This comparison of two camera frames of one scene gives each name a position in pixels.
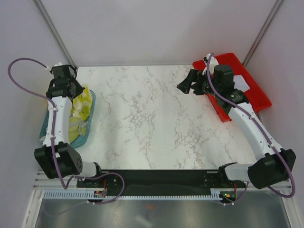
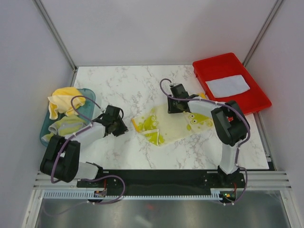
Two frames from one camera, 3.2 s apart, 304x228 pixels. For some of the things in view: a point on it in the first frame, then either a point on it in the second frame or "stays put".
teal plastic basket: [80, 141] stays put
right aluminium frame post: [262, 31] stays put
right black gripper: [193, 75] -> [170, 109]
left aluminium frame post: [48, 20] stays put
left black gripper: [79, 88] -> [123, 128]
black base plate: [159, 180] stays put
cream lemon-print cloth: [81, 106] -> [162, 128]
